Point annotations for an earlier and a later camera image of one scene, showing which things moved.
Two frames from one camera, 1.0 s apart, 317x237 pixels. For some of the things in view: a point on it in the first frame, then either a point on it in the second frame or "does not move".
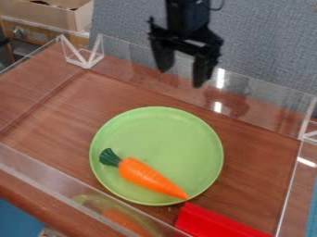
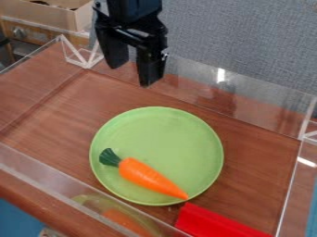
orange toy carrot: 142,172 does not move
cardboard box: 64,14 does not move
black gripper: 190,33 → 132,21
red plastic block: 200,221 does not move
